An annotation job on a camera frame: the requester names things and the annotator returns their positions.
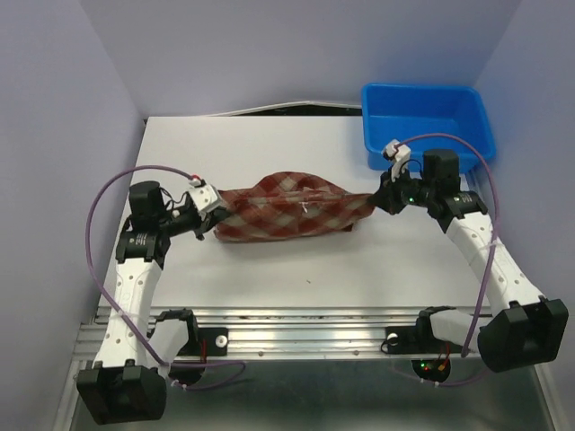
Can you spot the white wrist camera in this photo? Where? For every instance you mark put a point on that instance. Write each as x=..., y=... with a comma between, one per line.
x=204, y=196
x=398, y=155

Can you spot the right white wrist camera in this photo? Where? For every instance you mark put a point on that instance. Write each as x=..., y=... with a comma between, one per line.
x=398, y=155

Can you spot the aluminium rail frame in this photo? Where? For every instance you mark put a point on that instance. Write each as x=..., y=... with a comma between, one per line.
x=287, y=334

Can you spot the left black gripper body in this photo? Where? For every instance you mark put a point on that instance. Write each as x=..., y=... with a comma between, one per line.
x=183, y=223

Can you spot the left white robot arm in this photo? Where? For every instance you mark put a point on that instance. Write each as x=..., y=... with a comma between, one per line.
x=127, y=379

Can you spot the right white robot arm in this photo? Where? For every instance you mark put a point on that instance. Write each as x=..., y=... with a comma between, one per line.
x=525, y=327

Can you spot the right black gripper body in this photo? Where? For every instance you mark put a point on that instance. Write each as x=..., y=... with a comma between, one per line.
x=403, y=191

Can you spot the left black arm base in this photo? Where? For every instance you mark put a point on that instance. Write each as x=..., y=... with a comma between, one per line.
x=209, y=342

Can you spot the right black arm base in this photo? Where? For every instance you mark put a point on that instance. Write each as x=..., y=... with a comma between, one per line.
x=404, y=341

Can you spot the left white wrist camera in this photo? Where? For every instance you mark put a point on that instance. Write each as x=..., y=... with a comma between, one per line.
x=204, y=196

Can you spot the blue plastic bin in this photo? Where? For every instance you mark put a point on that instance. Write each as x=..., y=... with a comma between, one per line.
x=401, y=111

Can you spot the red plaid skirt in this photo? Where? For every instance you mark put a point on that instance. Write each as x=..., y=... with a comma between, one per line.
x=290, y=205

